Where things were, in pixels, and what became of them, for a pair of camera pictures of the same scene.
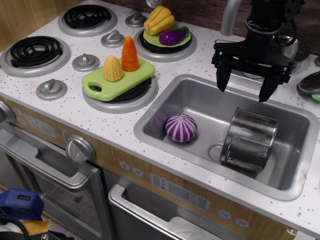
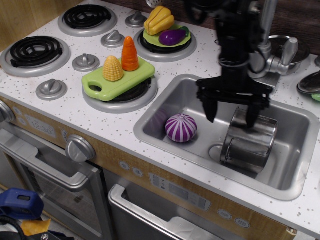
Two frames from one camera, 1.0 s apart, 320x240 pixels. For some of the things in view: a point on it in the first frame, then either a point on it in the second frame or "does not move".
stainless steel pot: [249, 141] does not move
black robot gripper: [253, 54] to [235, 85]
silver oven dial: [79, 149] does not move
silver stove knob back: [136, 20] does not move
